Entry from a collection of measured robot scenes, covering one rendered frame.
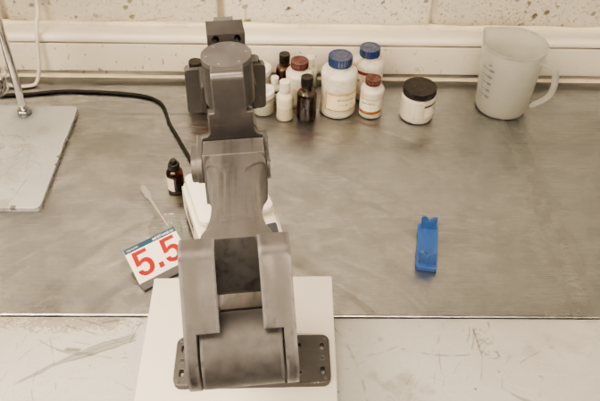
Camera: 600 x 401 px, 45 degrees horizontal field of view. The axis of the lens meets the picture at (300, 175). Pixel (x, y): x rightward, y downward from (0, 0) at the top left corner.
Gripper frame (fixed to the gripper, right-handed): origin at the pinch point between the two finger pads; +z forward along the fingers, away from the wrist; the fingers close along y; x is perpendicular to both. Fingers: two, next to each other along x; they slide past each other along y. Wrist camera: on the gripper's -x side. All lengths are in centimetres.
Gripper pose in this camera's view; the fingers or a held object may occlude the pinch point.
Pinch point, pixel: (220, 54)
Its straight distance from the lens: 100.9
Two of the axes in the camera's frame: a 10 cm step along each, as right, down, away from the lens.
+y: -9.9, 0.9, -1.4
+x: -0.2, 7.8, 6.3
